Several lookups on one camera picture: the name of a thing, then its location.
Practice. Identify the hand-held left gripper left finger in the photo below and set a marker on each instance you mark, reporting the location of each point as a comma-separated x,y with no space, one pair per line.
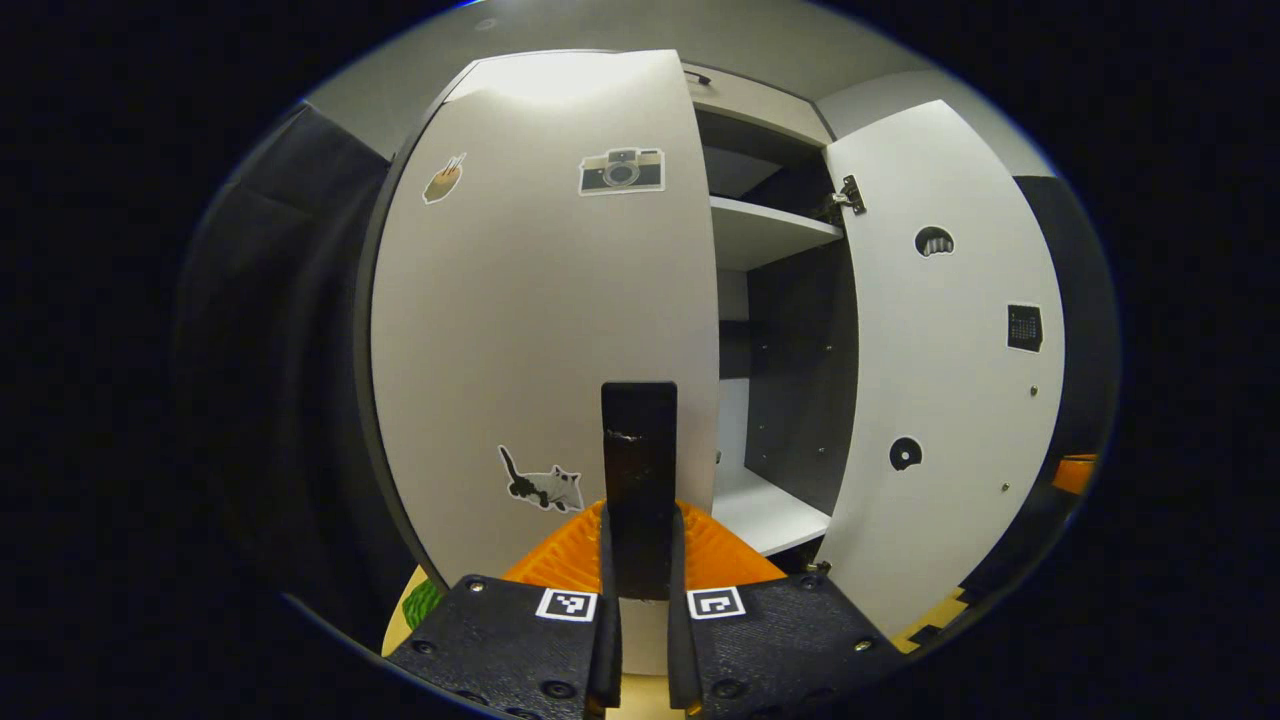
605,660

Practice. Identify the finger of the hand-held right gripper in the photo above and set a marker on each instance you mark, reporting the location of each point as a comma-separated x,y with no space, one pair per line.
1075,474

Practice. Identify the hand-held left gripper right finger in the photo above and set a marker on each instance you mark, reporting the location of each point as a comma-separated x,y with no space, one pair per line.
682,660

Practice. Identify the cabinet door with headphones sticker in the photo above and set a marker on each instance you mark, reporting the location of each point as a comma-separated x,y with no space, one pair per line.
950,400

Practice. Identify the grey double-door shoe cabinet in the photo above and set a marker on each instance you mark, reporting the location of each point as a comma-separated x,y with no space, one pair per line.
800,380

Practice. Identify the cabinet door with camera sticker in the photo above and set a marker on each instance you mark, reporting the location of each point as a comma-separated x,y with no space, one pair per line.
520,330

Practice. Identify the metal door hinge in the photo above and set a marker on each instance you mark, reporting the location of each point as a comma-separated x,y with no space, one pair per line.
848,195
818,567

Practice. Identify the white cabinet shelf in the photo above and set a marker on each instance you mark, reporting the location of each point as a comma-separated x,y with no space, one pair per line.
770,235

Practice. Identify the grey cabinet drawer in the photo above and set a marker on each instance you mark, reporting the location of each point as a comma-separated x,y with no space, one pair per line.
760,105

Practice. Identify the black backdrop cloth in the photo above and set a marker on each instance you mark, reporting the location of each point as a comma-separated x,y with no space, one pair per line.
280,350
1085,300

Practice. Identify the watermelon slice toy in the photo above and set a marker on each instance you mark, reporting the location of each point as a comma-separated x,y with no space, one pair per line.
422,603

